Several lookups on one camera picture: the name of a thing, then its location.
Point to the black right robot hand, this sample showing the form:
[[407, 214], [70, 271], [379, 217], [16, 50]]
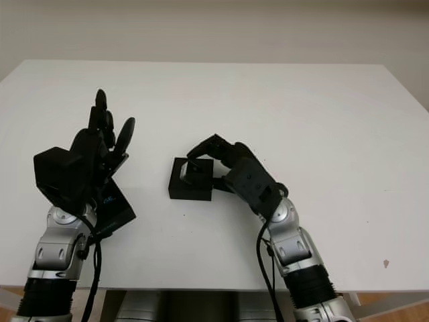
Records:
[[234, 151]]

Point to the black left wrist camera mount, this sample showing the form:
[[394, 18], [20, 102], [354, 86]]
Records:
[[57, 174]]

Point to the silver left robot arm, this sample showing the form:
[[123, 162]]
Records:
[[57, 245]]

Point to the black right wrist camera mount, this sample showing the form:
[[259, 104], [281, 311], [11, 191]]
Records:
[[254, 184]]

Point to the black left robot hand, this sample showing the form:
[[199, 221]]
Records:
[[87, 144]]

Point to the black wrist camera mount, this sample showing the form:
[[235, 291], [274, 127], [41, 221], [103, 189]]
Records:
[[254, 184], [57, 174]]

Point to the dark grey robot waist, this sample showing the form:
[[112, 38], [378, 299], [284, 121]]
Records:
[[201, 307]]

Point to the silver robot thigh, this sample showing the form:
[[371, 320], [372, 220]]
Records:
[[251, 307], [140, 307]]

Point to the silver right robot thigh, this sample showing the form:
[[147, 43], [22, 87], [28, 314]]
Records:
[[251, 307]]

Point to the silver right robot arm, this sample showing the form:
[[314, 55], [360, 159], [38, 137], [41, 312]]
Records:
[[295, 241]]

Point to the silver left robot thigh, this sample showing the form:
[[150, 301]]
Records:
[[140, 307]]

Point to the black foam-lined camera box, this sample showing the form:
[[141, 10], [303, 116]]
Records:
[[181, 194]]

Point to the small silver depth camera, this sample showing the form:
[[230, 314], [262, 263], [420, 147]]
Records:
[[187, 174]]

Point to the black RealSense box lid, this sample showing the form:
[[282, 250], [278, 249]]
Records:
[[117, 208]]

